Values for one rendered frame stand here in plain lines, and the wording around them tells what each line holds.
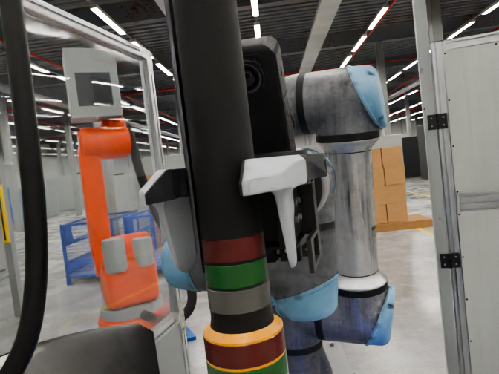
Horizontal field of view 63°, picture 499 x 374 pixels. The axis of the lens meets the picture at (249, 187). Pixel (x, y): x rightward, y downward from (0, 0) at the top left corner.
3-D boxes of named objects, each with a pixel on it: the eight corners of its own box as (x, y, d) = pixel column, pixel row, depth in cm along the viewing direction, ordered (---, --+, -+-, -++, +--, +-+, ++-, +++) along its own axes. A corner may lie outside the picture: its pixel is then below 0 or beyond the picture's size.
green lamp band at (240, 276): (214, 294, 20) (212, 269, 20) (200, 279, 23) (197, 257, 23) (278, 280, 21) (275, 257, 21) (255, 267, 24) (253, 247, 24)
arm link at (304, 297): (261, 297, 55) (256, 216, 54) (346, 303, 51) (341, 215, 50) (237, 319, 48) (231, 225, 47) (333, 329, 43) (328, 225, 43)
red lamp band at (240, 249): (212, 268, 20) (209, 243, 20) (197, 256, 23) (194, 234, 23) (275, 255, 21) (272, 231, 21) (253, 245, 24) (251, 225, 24)
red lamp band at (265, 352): (217, 379, 19) (214, 354, 19) (197, 344, 24) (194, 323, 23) (299, 355, 21) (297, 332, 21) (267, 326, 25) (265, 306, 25)
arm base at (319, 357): (260, 365, 97) (257, 325, 96) (323, 358, 98) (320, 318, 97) (267, 404, 82) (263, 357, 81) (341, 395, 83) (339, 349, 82)
